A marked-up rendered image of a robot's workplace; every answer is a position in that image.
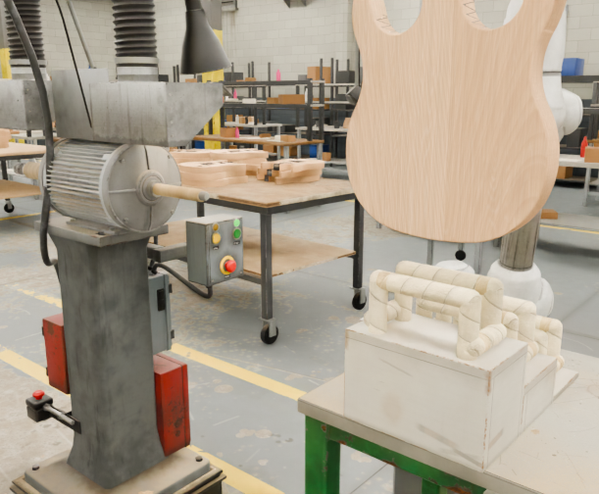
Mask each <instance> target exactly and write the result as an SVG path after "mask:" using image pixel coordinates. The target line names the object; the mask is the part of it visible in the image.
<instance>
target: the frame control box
mask: <svg viewBox="0 0 599 494"><path fill-rule="evenodd" d="M234 219H239V220H240V224H239V226H238V227H234V226H233V220H234ZM214 222H217V223H218V224H219V230H218V231H216V232H213V231H212V224H213V223H214ZM185 226H186V249H187V272H188V280H186V279H185V278H184V277H183V276H181V275H180V274H179V273H177V272H176V271H174V270H173V269H171V268H170V267H168V266H167V265H165V264H163V263H156V264H155V265H153V267H152V271H150V272H149V275H157V273H158V271H157V268H162V269H164V270H165V271H167V272H169V273H170V274H172V275H173V276H174V277H176V278H177V279H178V280H179V281H181V282H182V283H183V284H185V285H186V286H187V287H188V288H190V289H191V290H192V291H194V292H195V293H197V294H198V295H200V296H201V297H203V298H206V299H209V298H211V297H212V295H213V285H215V284H218V283H221V282H224V281H228V280H231V279H234V278H237V277H241V276H243V228H242V217H240V216H234V215H228V214H217V215H212V216H208V217H202V218H197V219H192V220H187V221H186V222H185ZM236 229H239V230H240V231H241V234H240V237H239V238H235V237H234V235H233V234H234V231H235V230H236ZM216 233H217V234H218V235H219V236H220V238H221V239H220V241H219V243H214V242H213V236H214V235H215V234H216ZM229 260H234V261H235V262H236V269H235V271H234V272H228V271H227V270H226V269H225V263H226V262H228V261H229ZM189 281H191V282H194V283H198V284H201V285H205V286H206V288H208V294H207V293H205V292H203V291H201V290H200V289H198V288H197V287H196V286H194V285H193V284H192V283H190V282H189Z"/></svg>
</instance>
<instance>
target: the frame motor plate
mask: <svg viewBox="0 0 599 494"><path fill-rule="evenodd" d="M70 219H73V218H70V217H58V218H53V219H49V221H48V230H47V233H49V234H52V235H56V236H60V237H64V238H68V239H70V240H74V241H78V242H82V243H85V244H89V245H93V246H97V247H106V246H110V245H115V244H120V243H125V242H129V241H133V240H138V239H143V238H148V237H153V236H157V235H162V234H167V233H169V226H168V225H167V224H166V223H165V224H164V225H162V226H161V227H159V228H157V229H155V230H153V231H149V232H130V233H125V234H120V235H112V234H108V233H104V231H95V230H91V229H87V228H83V227H79V226H74V225H70V224H66V221H69V220H70ZM33 223H34V230H37V231H39V230H40V221H35V222H33Z"/></svg>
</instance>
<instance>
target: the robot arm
mask: <svg viewBox="0 0 599 494"><path fill-rule="evenodd" d="M523 1H524V0H511V1H510V4H509V6H508V9H507V15H506V19H505V20H504V23H503V25H505V24H506V23H507V22H509V21H510V20H511V19H512V18H513V17H514V16H515V15H516V13H517V12H518V11H519V9H520V7H521V5H522V3H523ZM566 28H567V14H566V7H565V10H564V13H563V15H562V17H561V19H560V22H559V24H558V26H557V28H556V29H555V31H554V33H553V35H552V37H551V39H550V41H549V44H548V46H547V49H546V53H545V57H544V62H543V71H542V78H543V87H544V92H545V96H546V99H547V102H548V104H549V106H550V109H551V111H552V113H553V116H554V119H555V122H556V126H557V129H558V134H559V143H560V141H561V140H562V138H563V136H564V135H568V134H571V133H572V132H574V131H575V130H576V129H577V127H578V126H579V124H580V122H581V119H582V103H581V100H580V98H579V96H577V95H575V94H573V93H571V92H569V91H568V90H566V89H564V88H562V85H561V71H562V64H563V59H564V55H565V45H566ZM541 211H542V208H541V210H540V211H539V212H538V213H537V214H536V215H535V217H534V218H533V219H531V220H530V221H529V222H528V223H526V224H525V225H523V226H522V227H520V228H519V229H517V230H515V231H513V232H510V233H508V234H506V235H504V236H503V238H502V245H501V253H500V259H498V260H497V261H496V262H494V263H493V264H492V265H491V268H490V270H489V272H488V274H487V276H489V277H494V278H498V279H499V280H501V282H502V283H503V285H504V293H503V296H508V297H513V298H517V299H522V300H527V301H530V302H532V303H533V304H534V305H535V307H536V314H537V315H538V316H542V317H547V316H549V315H550V313H551V311H552V309H553V304H554V295H553V291H552V289H551V286H550V284H549V283H548V282H547V281H546V280H545V279H544V278H541V273H540V270H539V268H538V267H537V266H536V264H535V263H534V262H533V260H534V253H535V247H536V241H537V235H538V229H539V223H540V217H541ZM436 267H440V268H444V269H449V270H454V271H459V272H469V273H474V269H473V268H472V267H470V266H469V265H467V264H465V263H463V262H461V261H443V262H440V263H438V264H437V265H436Z"/></svg>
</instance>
